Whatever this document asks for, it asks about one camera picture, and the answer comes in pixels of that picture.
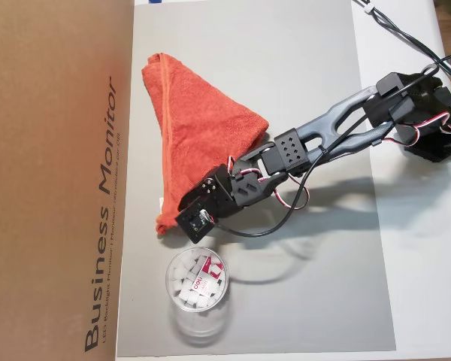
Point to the red white label card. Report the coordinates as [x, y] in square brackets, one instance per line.
[206, 278]

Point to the clear plastic jar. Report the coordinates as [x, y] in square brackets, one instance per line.
[184, 327]

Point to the orange terry towel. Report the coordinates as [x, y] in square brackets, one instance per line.
[195, 124]

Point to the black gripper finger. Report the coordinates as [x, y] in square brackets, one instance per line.
[191, 197]

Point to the grey table mat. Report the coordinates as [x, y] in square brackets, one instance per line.
[248, 56]

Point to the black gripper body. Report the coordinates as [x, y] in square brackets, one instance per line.
[209, 186]

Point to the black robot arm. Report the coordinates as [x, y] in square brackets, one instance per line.
[342, 113]

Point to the cardboard Business Monitor box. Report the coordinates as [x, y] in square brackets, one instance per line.
[41, 150]

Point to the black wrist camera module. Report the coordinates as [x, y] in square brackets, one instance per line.
[193, 223]

